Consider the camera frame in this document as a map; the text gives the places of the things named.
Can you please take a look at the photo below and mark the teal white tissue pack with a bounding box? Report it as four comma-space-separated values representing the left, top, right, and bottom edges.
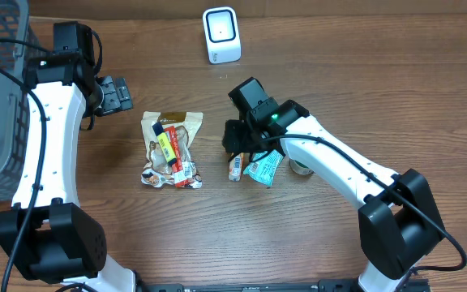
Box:
243, 150, 284, 187

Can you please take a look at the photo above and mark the orange snack packet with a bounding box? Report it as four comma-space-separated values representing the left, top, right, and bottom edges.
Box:
229, 153, 244, 182

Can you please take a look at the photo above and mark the grey plastic mesh basket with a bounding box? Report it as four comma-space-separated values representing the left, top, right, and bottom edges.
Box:
0, 0, 41, 201

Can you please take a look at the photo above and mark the red white snack bar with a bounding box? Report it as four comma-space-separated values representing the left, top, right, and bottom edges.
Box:
165, 126, 188, 187

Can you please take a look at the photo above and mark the yellow glue stick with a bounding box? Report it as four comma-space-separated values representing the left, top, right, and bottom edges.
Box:
152, 122, 177, 166

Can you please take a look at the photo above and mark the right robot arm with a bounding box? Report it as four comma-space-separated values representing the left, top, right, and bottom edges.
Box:
223, 77, 443, 291

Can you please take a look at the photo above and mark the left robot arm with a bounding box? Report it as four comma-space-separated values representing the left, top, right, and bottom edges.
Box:
0, 21, 143, 291

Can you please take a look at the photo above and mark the white barcode scanner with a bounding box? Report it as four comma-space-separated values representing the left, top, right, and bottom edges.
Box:
202, 6, 242, 64

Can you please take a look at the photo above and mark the grey tape roll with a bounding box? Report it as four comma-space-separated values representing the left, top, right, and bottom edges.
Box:
289, 160, 314, 175

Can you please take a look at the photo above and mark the brown white snack pouch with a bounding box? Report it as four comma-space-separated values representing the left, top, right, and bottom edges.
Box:
141, 111, 204, 189

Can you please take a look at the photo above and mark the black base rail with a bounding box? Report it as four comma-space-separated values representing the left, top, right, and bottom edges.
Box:
135, 279, 433, 292

